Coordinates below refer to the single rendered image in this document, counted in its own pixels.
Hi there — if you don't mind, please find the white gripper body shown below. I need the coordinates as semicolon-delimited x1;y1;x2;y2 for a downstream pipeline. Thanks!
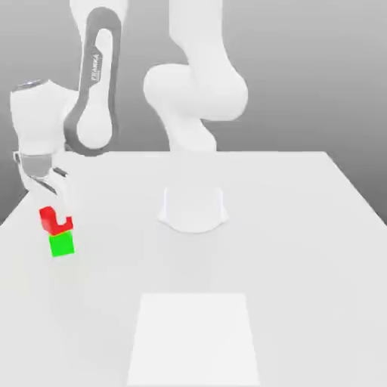
23;173;71;209

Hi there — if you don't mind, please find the small red cube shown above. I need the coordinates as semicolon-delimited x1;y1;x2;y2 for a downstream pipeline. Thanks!
39;206;74;237

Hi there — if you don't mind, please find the small green cube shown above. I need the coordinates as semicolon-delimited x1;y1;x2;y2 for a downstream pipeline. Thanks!
48;230;76;259

